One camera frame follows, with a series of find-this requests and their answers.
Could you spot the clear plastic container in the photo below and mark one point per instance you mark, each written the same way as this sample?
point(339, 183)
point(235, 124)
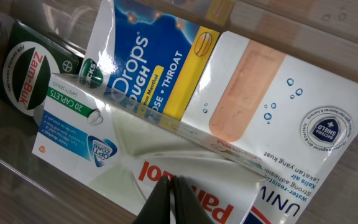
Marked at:
point(324, 33)

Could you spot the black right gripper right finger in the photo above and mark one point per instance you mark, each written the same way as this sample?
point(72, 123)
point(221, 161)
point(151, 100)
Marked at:
point(188, 209)

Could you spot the white Panadol caplet box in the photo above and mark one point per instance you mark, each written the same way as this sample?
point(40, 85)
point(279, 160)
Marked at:
point(100, 142)

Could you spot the white Hansaplast plaster box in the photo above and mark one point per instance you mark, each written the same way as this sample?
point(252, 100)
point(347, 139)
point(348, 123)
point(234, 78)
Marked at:
point(298, 118)

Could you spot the green Zam-Buk ointment box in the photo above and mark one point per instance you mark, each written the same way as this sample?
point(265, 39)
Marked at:
point(28, 63)

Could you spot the blue VapoDrops lozenge box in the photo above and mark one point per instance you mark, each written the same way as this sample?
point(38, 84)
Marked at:
point(151, 56)

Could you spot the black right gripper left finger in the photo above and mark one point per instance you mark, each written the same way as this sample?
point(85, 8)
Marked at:
point(157, 207)

